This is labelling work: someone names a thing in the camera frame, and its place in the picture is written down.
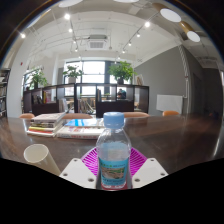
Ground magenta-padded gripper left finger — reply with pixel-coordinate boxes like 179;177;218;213
59;147;100;190

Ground cream ceramic mug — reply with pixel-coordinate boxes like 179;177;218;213
23;143;62;177

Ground orange chairs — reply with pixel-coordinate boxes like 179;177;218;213
18;110;181;121

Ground clear blue-capped water bottle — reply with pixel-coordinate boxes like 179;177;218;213
95;111;132;191

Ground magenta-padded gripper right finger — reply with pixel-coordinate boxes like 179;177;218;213
128;147;169;190

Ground low dark shelf unit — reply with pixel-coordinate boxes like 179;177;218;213
22;83;150;118

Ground round ceiling lights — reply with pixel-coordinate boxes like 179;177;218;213
19;0;202;44

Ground stack of books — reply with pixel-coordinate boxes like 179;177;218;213
26;111;67;138

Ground person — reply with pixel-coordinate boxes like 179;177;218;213
117;88;128;101

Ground ceiling air conditioner unit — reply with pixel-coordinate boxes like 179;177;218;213
86;34;110;51

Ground tall dark bookshelf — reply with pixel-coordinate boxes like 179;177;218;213
0;68;11;118

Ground potted green plant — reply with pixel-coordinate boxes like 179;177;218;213
62;64;85;85
107;60;136;85
28;68;49;90

